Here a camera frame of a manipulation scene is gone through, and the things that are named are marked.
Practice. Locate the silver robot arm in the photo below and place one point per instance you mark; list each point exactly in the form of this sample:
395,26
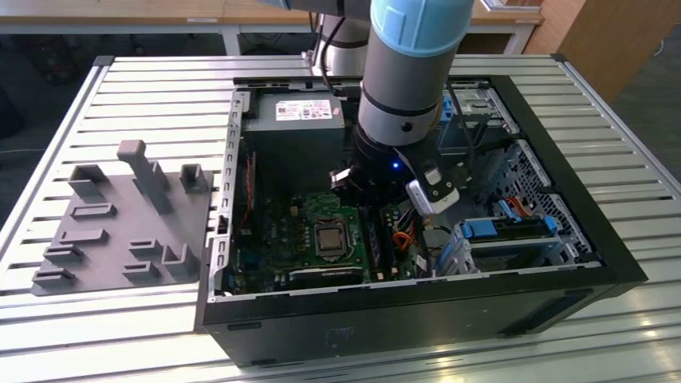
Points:
404,80

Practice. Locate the grey power supply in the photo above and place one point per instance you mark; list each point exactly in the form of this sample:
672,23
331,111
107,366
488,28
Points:
292,151

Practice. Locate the silver CPU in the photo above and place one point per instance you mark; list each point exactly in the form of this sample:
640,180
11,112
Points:
331,240

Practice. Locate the blue drive carrier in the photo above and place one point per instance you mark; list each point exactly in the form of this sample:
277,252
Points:
447,109

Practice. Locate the green motherboard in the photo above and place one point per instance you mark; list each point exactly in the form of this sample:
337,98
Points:
281,223

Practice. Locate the blue disk carrier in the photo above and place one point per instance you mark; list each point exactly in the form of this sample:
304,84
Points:
481,231

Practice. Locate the metal drive cage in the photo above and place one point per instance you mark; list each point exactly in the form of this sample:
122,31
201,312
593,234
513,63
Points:
479,103

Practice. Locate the black graphics card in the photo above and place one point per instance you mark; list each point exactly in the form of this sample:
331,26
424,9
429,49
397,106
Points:
324,275

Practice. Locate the metal disk bay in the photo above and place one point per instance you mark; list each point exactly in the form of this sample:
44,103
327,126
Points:
532,255

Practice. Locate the black PC case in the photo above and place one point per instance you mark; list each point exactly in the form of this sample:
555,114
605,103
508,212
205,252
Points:
372,319

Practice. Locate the grey parts rack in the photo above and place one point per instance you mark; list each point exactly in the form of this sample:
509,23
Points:
123,239

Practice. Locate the wooden cabinet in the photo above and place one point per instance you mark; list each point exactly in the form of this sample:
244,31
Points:
612,40

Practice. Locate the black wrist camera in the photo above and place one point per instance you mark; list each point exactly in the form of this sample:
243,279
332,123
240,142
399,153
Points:
340,181

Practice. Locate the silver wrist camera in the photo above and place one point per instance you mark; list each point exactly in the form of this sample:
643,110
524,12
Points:
425,199

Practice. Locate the wooden desk white frame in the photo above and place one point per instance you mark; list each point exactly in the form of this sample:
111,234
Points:
107,12

